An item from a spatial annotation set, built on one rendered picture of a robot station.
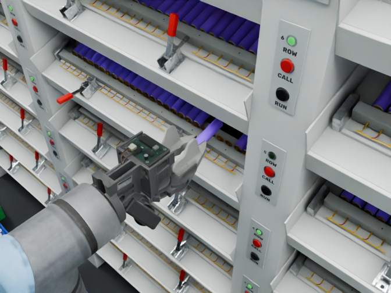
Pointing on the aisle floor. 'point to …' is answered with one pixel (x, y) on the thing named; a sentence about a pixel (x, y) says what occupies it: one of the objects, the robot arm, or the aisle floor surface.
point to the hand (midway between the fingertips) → (195, 146)
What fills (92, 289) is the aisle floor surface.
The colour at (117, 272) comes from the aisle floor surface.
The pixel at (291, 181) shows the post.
